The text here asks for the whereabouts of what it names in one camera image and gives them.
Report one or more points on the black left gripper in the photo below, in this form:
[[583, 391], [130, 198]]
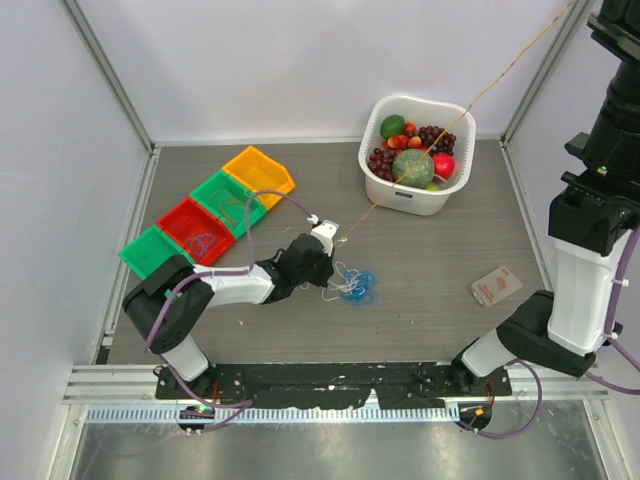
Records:
[[327, 269]]

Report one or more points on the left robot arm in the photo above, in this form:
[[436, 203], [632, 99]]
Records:
[[165, 307]]

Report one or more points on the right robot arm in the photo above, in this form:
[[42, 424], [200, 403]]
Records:
[[594, 223]]

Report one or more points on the green plastic bin beside yellow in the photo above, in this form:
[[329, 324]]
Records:
[[226, 198]]

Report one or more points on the red plastic bin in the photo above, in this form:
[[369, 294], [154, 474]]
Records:
[[202, 235]]

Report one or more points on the red and yellow peaches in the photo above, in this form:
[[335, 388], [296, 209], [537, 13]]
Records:
[[409, 139]]

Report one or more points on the white plastic fruit basket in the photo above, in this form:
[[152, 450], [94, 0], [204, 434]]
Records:
[[424, 112]]

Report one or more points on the green plastic bin at end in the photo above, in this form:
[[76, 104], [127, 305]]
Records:
[[150, 250]]

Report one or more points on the green lime fruit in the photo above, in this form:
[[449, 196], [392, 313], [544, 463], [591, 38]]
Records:
[[392, 125]]

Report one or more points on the red apple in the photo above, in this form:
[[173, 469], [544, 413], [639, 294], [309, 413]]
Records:
[[444, 165]]

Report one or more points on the dark purple grape bunch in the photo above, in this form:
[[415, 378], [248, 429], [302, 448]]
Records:
[[436, 140]]

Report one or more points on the red and white card box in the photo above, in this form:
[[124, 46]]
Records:
[[495, 286]]

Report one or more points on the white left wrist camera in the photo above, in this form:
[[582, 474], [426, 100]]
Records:
[[324, 231]]

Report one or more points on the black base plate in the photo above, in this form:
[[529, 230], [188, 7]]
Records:
[[331, 386]]

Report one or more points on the white perforated cable duct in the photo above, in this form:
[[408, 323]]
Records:
[[157, 414]]

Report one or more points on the aluminium frame post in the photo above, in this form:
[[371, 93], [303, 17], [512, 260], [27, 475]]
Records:
[[89, 38], [577, 12]]

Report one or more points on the right aluminium frame post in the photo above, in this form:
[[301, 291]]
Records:
[[577, 12]]

